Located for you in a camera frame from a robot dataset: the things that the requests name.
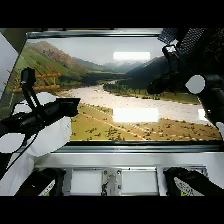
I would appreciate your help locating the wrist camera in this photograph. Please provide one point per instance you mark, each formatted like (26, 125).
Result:
(170, 53)
(28, 76)

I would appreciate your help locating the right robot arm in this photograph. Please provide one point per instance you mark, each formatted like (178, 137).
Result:
(213, 103)

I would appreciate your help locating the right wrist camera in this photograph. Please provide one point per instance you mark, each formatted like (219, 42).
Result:
(170, 53)

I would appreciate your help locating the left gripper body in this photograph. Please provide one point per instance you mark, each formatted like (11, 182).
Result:
(63, 107)

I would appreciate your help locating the white garment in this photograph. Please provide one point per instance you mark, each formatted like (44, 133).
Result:
(50, 136)

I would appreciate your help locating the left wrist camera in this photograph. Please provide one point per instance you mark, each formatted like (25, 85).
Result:
(28, 76)

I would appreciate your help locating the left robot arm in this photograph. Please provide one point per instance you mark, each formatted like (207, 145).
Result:
(19, 122)

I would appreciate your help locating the silver frame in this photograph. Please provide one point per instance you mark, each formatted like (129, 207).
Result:
(133, 156)

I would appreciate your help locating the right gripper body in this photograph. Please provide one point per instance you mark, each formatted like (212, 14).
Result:
(164, 85)

